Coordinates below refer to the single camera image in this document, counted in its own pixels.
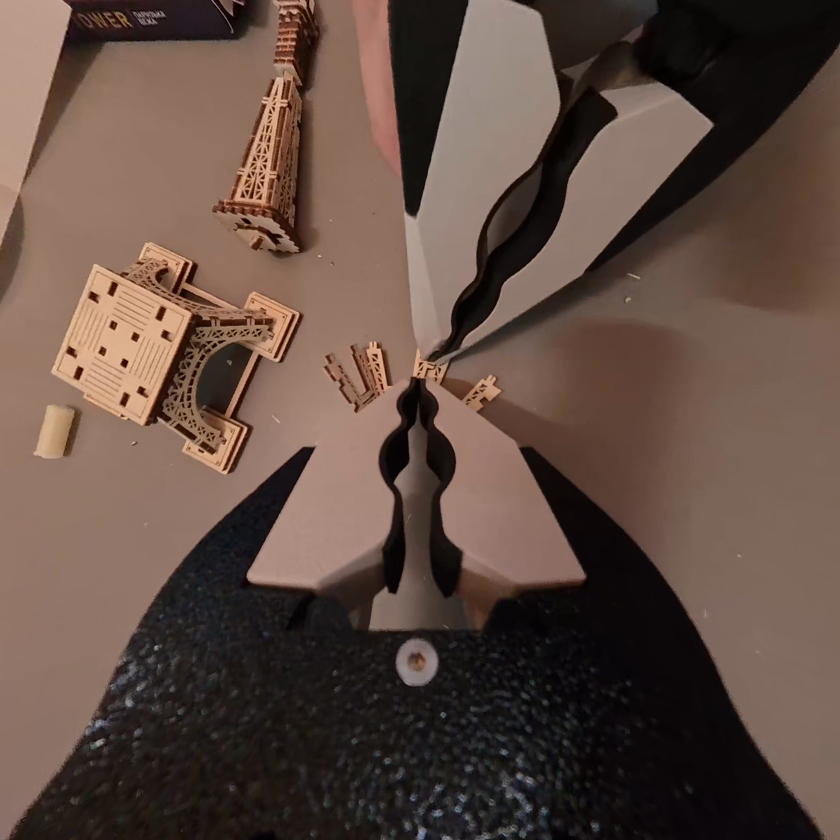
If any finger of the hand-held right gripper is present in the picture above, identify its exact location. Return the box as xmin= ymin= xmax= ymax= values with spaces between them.
xmin=404 ymin=0 xmax=565 ymax=360
xmin=445 ymin=80 xmax=716 ymax=364

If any folded instruction leaflet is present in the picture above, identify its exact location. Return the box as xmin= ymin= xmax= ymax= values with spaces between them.
xmin=0 ymin=0 xmax=73 ymax=250

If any purple puzzle box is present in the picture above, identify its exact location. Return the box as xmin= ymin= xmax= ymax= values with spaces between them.
xmin=66 ymin=0 xmax=263 ymax=42

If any pale wax stick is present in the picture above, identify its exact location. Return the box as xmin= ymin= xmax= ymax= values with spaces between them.
xmin=33 ymin=405 xmax=78 ymax=459

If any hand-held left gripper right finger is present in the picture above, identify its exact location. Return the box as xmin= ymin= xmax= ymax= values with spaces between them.
xmin=423 ymin=381 xmax=587 ymax=621

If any wooden tower spire model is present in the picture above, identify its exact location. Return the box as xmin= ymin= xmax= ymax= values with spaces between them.
xmin=212 ymin=0 xmax=320 ymax=259

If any wooden tower base model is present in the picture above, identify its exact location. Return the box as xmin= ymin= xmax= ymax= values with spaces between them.
xmin=51 ymin=243 xmax=303 ymax=475

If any person's right hand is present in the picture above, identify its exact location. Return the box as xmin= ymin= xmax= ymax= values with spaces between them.
xmin=351 ymin=0 xmax=403 ymax=173

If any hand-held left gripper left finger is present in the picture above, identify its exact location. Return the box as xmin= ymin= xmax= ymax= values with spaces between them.
xmin=246 ymin=379 xmax=421 ymax=596

